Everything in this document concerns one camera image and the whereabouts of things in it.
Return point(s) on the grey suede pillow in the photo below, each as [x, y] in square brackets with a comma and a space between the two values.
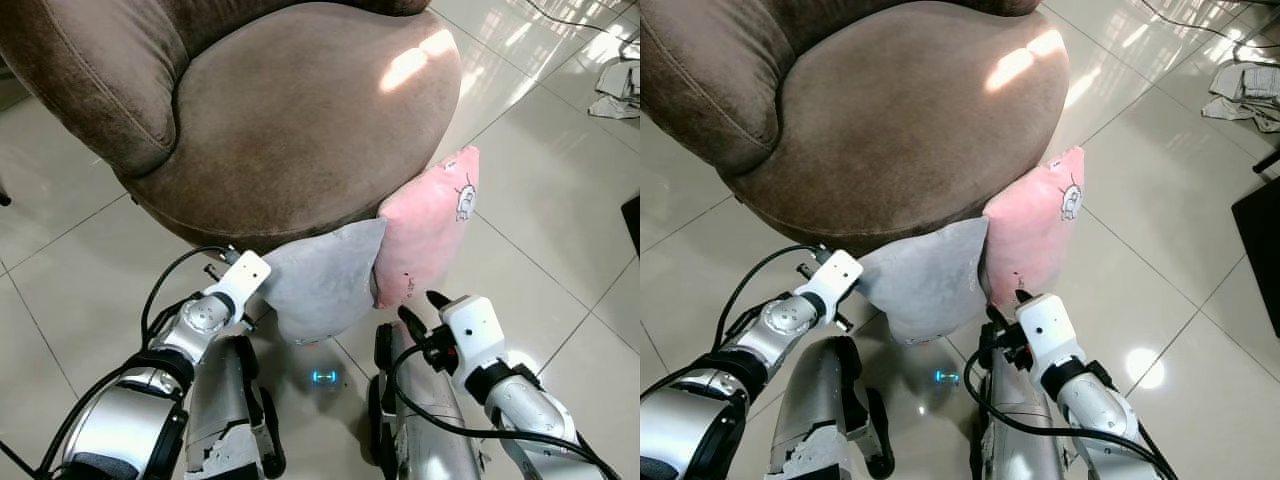
[325, 275]
[930, 280]

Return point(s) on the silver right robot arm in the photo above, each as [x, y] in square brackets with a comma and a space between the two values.
[530, 410]
[1100, 410]

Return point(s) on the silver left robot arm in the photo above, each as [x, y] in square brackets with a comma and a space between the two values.
[130, 410]
[700, 420]

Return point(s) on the pink pillow with cartoon print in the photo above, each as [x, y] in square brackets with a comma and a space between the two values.
[1030, 235]
[425, 235]

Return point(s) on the brown suede round sofa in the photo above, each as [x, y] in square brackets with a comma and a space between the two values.
[900, 120]
[290, 120]

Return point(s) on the silver left robot leg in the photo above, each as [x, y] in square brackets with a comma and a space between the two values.
[225, 410]
[825, 410]

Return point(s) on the black flat furniture piece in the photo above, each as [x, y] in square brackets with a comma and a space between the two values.
[1262, 255]
[632, 225]

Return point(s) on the crumpled grey white cloth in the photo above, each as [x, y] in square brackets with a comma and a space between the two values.
[1245, 95]
[618, 88]

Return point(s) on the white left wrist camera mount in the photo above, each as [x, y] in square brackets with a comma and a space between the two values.
[245, 273]
[835, 273]

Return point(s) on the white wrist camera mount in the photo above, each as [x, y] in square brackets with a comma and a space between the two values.
[475, 330]
[1045, 328]
[835, 273]
[245, 273]

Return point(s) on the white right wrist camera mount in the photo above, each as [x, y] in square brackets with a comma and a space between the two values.
[1045, 328]
[475, 330]

